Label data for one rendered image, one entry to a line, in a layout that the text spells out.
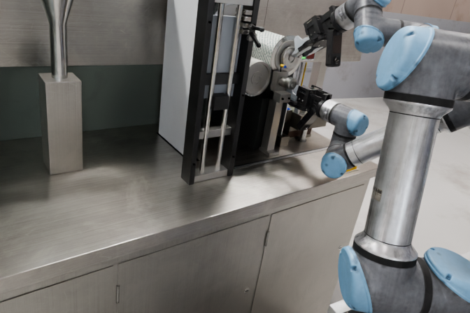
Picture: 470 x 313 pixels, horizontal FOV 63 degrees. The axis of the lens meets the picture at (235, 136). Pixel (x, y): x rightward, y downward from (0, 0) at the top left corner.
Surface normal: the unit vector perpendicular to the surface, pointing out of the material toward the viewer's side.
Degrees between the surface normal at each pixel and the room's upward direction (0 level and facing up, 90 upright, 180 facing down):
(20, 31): 90
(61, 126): 90
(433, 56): 70
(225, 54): 90
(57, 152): 90
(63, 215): 0
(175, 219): 0
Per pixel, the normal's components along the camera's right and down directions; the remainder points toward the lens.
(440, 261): 0.27, -0.88
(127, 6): 0.58, 0.40
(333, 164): -0.38, 0.31
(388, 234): -0.40, 0.08
